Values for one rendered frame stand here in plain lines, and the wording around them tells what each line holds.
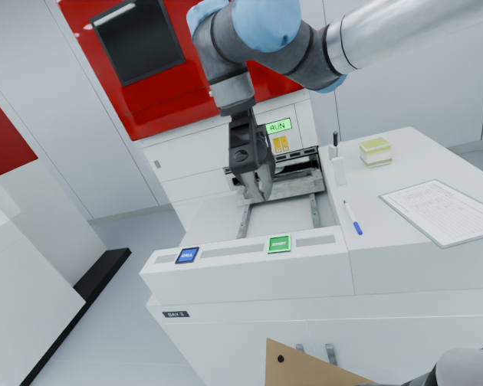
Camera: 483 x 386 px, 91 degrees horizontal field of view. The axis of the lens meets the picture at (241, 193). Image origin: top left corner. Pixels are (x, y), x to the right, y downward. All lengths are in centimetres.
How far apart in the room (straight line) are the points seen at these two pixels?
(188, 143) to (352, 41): 91
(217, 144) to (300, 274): 73
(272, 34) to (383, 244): 44
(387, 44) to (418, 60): 235
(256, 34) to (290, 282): 51
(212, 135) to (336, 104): 169
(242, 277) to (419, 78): 245
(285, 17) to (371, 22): 10
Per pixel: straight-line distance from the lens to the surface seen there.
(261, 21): 34
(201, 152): 117
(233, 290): 69
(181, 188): 130
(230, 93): 44
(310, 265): 59
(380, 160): 86
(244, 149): 40
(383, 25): 38
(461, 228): 63
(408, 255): 60
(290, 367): 39
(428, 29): 37
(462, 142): 313
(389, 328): 79
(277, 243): 61
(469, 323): 82
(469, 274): 69
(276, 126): 106
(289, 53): 39
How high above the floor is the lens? 136
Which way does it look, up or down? 26 degrees down
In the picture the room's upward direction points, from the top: 20 degrees counter-clockwise
